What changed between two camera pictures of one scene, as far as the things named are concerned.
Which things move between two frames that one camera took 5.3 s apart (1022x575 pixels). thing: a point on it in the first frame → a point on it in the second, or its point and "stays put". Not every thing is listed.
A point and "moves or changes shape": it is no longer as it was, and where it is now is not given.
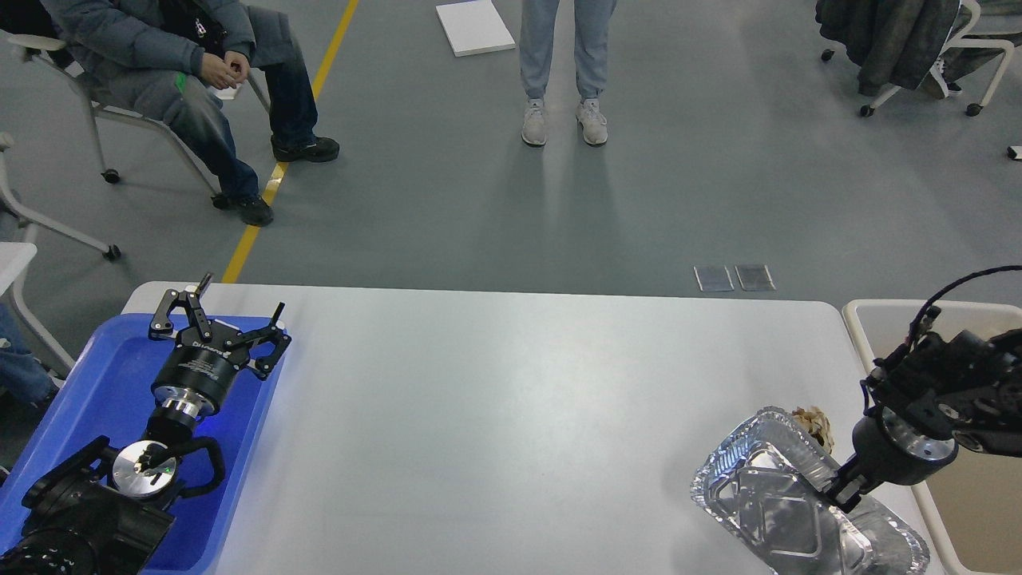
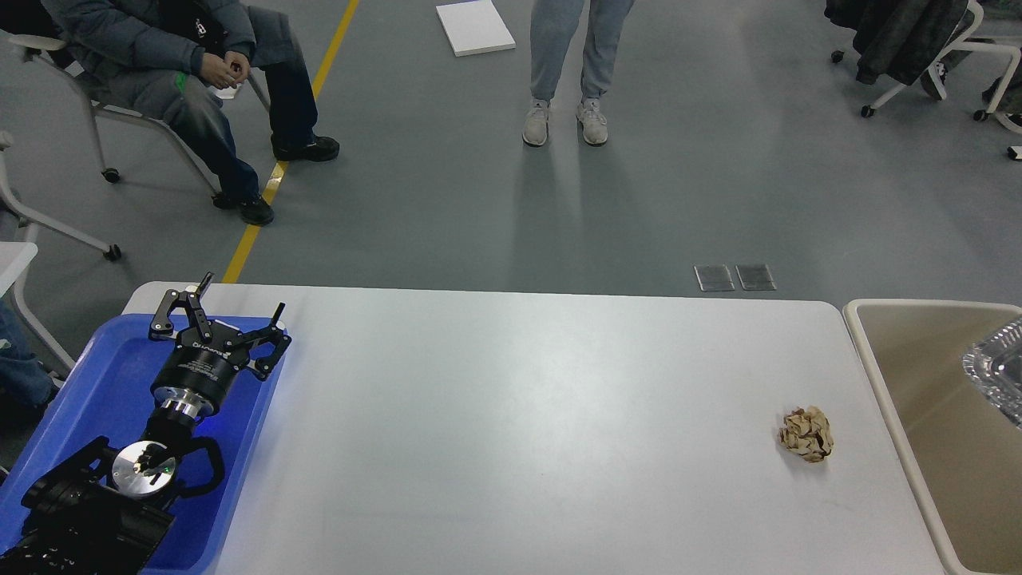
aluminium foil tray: [764, 485] moves or changes shape
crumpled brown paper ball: [817, 424] stays put
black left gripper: [200, 377] stays put
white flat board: [473, 28] stays put
